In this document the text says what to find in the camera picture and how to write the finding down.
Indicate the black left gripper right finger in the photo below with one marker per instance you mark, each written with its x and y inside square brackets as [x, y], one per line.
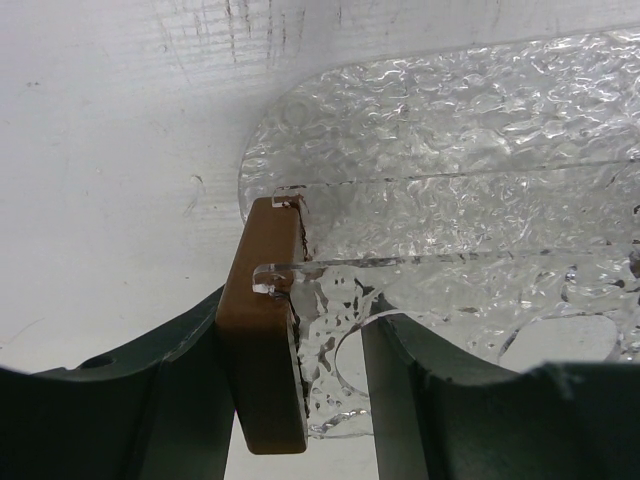
[439, 412]

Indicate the clear acrylic rack plate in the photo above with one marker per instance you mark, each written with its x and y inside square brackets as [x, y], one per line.
[514, 267]

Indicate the brown wooden block stand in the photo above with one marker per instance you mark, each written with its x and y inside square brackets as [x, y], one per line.
[256, 332]

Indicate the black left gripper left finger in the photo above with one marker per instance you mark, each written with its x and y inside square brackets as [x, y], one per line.
[158, 407]

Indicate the clear textured acrylic tray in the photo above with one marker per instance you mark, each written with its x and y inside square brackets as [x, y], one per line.
[567, 107]

